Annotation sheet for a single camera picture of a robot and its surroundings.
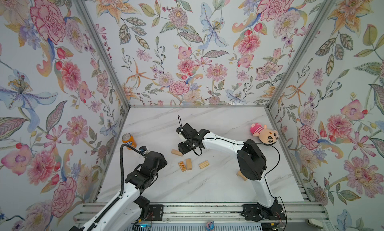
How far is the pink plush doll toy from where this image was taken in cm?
95

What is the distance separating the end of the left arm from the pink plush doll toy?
0.68 metres

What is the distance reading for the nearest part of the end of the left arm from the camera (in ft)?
1.87

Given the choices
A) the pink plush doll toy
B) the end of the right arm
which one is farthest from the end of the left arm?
the pink plush doll toy

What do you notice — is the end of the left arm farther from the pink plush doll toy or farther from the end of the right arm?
the pink plush doll toy
